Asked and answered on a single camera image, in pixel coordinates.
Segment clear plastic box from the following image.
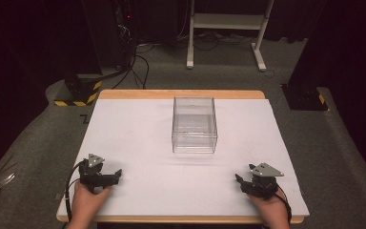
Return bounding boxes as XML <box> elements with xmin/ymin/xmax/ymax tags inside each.
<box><xmin>171</xmin><ymin>96</ymin><xmax>219</xmax><ymax>155</ymax></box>

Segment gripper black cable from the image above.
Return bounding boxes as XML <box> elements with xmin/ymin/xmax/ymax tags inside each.
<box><xmin>274</xmin><ymin>190</ymin><xmax>294</xmax><ymax>224</ymax></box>
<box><xmin>63</xmin><ymin>159</ymin><xmax>87</xmax><ymax>223</ymax></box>

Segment white table sheet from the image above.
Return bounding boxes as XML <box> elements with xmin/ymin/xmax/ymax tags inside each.
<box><xmin>56</xmin><ymin>97</ymin><xmax>311</xmax><ymax>218</ymax></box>

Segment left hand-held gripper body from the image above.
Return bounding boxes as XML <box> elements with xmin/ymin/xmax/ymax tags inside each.
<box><xmin>77</xmin><ymin>153</ymin><xmax>116</xmax><ymax>194</ymax></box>

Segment person's right hand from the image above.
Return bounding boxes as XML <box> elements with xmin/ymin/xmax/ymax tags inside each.
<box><xmin>248</xmin><ymin>187</ymin><xmax>292</xmax><ymax>229</ymax></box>

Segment black floor cables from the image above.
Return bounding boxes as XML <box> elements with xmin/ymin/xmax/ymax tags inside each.
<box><xmin>112</xmin><ymin>42</ymin><xmax>155</xmax><ymax>91</ymax></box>

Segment person's left hand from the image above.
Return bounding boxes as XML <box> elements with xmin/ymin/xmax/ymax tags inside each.
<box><xmin>65</xmin><ymin>182</ymin><xmax>112</xmax><ymax>229</ymax></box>

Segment black stand base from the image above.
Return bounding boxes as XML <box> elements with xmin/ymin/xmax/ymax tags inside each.
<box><xmin>280</xmin><ymin>83</ymin><xmax>329</xmax><ymax>112</ymax></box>

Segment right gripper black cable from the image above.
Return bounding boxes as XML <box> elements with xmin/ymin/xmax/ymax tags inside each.
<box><xmin>274</xmin><ymin>190</ymin><xmax>294</xmax><ymax>224</ymax></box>

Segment black stand with striped base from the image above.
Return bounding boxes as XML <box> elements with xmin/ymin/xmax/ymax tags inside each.
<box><xmin>53</xmin><ymin>0</ymin><xmax>104</xmax><ymax>108</ymax></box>

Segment white metal stand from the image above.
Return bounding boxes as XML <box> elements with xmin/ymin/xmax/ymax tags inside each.
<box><xmin>186</xmin><ymin>0</ymin><xmax>276</xmax><ymax>73</ymax></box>

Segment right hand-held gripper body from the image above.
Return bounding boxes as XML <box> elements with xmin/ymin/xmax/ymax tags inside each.
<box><xmin>241</xmin><ymin>162</ymin><xmax>285</xmax><ymax>200</ymax></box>

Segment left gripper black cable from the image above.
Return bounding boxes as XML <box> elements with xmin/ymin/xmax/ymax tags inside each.
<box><xmin>63</xmin><ymin>159</ymin><xmax>87</xmax><ymax>223</ymax></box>

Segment black equipment cabinet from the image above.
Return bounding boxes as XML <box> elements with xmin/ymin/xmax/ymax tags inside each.
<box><xmin>81</xmin><ymin>0</ymin><xmax>136</xmax><ymax>71</ymax></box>

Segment cables under white stand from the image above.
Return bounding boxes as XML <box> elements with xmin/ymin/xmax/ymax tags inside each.
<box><xmin>174</xmin><ymin>29</ymin><xmax>255</xmax><ymax>52</ymax></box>

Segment wooden table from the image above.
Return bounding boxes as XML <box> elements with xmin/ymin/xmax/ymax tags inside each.
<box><xmin>55</xmin><ymin>89</ymin><xmax>311</xmax><ymax>225</ymax></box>

